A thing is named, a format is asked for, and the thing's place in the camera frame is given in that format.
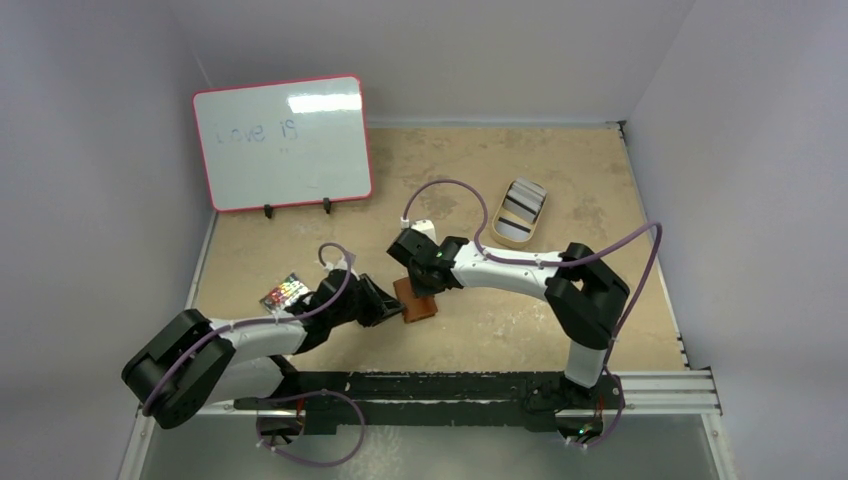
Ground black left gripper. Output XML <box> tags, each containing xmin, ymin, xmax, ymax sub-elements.
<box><xmin>328</xmin><ymin>274</ymin><xmax>403</xmax><ymax>328</ymax></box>

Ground brown leather card holder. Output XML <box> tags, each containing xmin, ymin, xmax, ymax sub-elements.
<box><xmin>393</xmin><ymin>277</ymin><xmax>438</xmax><ymax>324</ymax></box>

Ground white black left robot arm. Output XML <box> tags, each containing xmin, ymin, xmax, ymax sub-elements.
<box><xmin>121</xmin><ymin>269</ymin><xmax>405</xmax><ymax>429</ymax></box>

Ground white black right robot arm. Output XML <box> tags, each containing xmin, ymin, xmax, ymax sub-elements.
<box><xmin>387</xmin><ymin>228</ymin><xmax>630</xmax><ymax>407</ymax></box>

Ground beige oval card tray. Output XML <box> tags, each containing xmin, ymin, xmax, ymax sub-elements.
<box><xmin>490</xmin><ymin>177</ymin><xmax>550</xmax><ymax>250</ymax></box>

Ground pack of coloured markers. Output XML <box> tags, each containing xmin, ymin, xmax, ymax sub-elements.
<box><xmin>259</xmin><ymin>272</ymin><xmax>311</xmax><ymax>316</ymax></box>

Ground pink framed whiteboard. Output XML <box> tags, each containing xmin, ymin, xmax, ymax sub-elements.
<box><xmin>191</xmin><ymin>74</ymin><xmax>373</xmax><ymax>212</ymax></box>

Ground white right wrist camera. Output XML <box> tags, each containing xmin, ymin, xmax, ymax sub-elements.
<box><xmin>400</xmin><ymin>218</ymin><xmax>437</xmax><ymax>243</ymax></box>

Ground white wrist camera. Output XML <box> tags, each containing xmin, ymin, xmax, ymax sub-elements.
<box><xmin>400</xmin><ymin>218</ymin><xmax>437</xmax><ymax>243</ymax></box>
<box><xmin>323</xmin><ymin>254</ymin><xmax>359</xmax><ymax>279</ymax></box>

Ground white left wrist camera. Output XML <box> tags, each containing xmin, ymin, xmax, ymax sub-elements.
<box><xmin>323</xmin><ymin>254</ymin><xmax>359</xmax><ymax>279</ymax></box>

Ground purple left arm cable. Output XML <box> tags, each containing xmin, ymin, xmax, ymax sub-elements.
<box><xmin>141</xmin><ymin>242</ymin><xmax>367</xmax><ymax>469</ymax></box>

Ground aluminium rail frame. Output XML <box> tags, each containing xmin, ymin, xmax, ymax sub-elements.
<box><xmin>146</xmin><ymin>366</ymin><xmax>721</xmax><ymax>443</ymax></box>

